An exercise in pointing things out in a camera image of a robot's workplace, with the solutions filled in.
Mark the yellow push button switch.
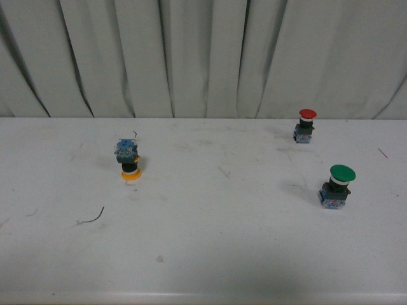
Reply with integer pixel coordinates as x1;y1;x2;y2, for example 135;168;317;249
114;139;142;181

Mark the white pleated curtain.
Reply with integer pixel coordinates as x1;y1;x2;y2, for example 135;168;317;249
1;1;406;119

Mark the red push button switch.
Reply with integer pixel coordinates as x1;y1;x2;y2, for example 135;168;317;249
293;109;317;144

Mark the thin dark wire piece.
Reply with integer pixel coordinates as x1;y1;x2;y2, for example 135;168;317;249
77;206;106;225

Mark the green push button switch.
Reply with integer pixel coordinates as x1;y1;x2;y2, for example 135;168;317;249
319;165;356;210

